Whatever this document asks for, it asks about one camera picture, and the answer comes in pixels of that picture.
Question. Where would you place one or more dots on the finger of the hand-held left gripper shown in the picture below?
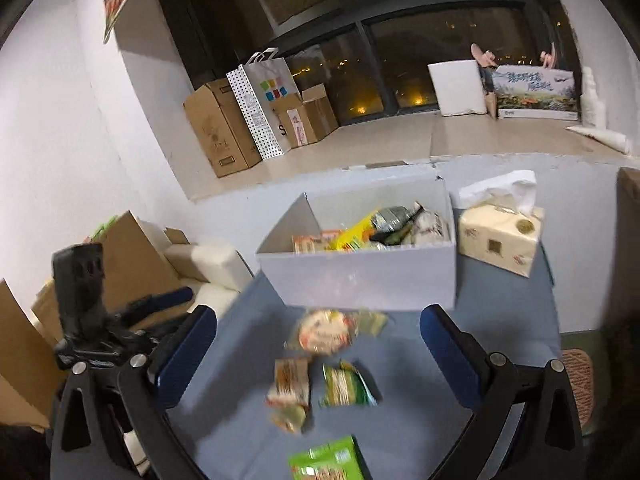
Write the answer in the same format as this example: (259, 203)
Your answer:
(165, 297)
(155, 330)

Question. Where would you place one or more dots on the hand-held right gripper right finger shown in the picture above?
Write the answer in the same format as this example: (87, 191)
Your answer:
(447, 355)

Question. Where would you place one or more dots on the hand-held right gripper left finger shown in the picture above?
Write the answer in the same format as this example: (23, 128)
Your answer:
(185, 355)

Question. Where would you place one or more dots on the yellowish green snack packet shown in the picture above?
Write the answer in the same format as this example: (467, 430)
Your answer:
(371, 323)

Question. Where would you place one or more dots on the small green snack packet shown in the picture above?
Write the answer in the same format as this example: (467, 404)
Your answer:
(345, 385)

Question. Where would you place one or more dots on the clear cracker packet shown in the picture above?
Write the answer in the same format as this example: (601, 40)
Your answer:
(290, 417)
(312, 242)
(290, 382)

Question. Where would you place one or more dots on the white cardboard box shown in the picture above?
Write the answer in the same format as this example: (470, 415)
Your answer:
(360, 280)

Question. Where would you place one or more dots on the round snack packet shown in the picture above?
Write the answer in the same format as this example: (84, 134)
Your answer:
(325, 331)

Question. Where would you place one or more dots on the beige snack packet dark print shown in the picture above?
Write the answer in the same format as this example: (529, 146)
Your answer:
(431, 225)

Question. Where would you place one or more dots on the dark green snack packet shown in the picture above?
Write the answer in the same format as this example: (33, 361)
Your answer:
(392, 222)

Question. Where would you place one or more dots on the yellow snack packet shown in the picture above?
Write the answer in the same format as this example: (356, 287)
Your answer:
(357, 227)

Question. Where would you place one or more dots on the green triangular snack packet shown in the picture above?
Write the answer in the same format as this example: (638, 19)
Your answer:
(327, 460)

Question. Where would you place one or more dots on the large brown cardboard sheet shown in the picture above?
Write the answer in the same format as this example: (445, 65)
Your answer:
(135, 260)

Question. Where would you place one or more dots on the small brown cardboard piece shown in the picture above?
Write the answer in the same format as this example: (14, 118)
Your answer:
(177, 236)

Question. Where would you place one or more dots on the green white package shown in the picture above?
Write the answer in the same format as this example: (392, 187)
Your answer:
(102, 227)

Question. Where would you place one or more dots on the wide brown cardboard sheet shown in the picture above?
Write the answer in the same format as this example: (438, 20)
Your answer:
(25, 355)

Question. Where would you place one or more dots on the beige tissue box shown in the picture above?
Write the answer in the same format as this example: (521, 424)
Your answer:
(500, 240)

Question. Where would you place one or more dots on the brown woven mat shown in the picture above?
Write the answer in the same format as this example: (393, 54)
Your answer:
(579, 385)

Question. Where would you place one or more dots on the large brown cardboard box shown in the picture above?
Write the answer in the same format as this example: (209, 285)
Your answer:
(220, 130)

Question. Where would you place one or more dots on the dotted white paper bag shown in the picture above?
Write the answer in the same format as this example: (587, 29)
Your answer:
(260, 105)

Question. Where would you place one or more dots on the wooden side desk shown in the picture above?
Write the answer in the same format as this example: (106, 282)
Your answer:
(630, 240)

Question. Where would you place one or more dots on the small brown cardboard box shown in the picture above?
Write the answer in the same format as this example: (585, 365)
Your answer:
(312, 117)

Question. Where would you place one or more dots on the white tube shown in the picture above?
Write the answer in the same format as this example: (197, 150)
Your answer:
(600, 139)

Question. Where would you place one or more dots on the white foam box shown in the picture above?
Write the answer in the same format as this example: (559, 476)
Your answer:
(457, 87)

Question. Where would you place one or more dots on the landscape printed box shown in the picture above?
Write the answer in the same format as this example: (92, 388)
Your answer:
(535, 92)

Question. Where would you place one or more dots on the pink slipper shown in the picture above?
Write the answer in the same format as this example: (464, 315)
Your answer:
(549, 56)
(481, 55)

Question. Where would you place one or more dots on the black window frame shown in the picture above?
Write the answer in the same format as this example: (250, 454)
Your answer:
(360, 25)

